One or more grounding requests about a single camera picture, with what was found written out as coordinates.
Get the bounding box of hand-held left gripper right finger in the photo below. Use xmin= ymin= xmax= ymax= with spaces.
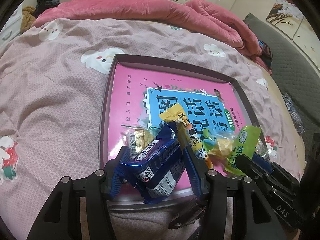
xmin=184 ymin=146 xmax=287 ymax=240

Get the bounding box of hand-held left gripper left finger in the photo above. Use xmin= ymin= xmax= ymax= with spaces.
xmin=26 ymin=145 xmax=133 ymax=240

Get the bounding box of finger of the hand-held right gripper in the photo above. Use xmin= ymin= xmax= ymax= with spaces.
xmin=236 ymin=154 xmax=273 ymax=193
xmin=252 ymin=152 xmax=301 ymax=196

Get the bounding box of green cake snack packet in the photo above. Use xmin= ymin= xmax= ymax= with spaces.
xmin=202 ymin=125 xmax=262 ymax=177

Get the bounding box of blue biscuit packet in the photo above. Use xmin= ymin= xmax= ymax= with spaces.
xmin=114 ymin=121 xmax=187 ymax=204

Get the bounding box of yellow snack packet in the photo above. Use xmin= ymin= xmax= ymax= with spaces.
xmin=159 ymin=103 xmax=214 ymax=169

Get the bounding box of dark purple cardboard tray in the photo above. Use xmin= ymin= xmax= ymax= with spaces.
xmin=99 ymin=53 xmax=265 ymax=207

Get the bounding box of clear round snack packet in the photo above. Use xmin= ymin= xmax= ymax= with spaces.
xmin=255 ymin=140 xmax=278 ymax=160

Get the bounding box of dark snack packet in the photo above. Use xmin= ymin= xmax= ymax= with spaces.
xmin=169 ymin=201 xmax=208 ymax=230

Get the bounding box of clear wrapped snack packet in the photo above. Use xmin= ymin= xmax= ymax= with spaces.
xmin=125 ymin=128 xmax=155 ymax=155

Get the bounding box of dark patterned cloth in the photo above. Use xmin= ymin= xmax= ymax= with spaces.
xmin=282 ymin=92 xmax=306 ymax=136

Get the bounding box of beige mattress cover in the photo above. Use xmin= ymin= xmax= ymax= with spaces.
xmin=257 ymin=62 xmax=307 ymax=155

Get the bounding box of pink and blue book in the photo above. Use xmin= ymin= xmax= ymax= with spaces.
xmin=107 ymin=62 xmax=260 ymax=198

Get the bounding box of pink printed bed sheet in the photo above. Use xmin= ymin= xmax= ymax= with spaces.
xmin=0 ymin=19 xmax=307 ymax=240

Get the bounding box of grey quilted headboard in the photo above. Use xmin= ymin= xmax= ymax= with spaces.
xmin=244 ymin=12 xmax=320 ymax=140

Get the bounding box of pile of colourful clothes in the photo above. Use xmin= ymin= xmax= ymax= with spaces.
xmin=257 ymin=39 xmax=274 ymax=70

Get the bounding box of pink quilt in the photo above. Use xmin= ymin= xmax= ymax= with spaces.
xmin=31 ymin=0 xmax=272 ymax=70

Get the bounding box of white drawer cabinet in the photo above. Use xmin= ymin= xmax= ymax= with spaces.
xmin=0 ymin=11 xmax=24 ymax=48

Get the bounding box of yellow knitted cloth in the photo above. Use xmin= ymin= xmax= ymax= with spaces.
xmin=22 ymin=5 xmax=38 ymax=30

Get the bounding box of pile of dark clothes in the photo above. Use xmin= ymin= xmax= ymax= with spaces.
xmin=35 ymin=0 xmax=61 ymax=10

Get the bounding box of tree wall painting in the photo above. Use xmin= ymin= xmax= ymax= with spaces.
xmin=265 ymin=0 xmax=305 ymax=40

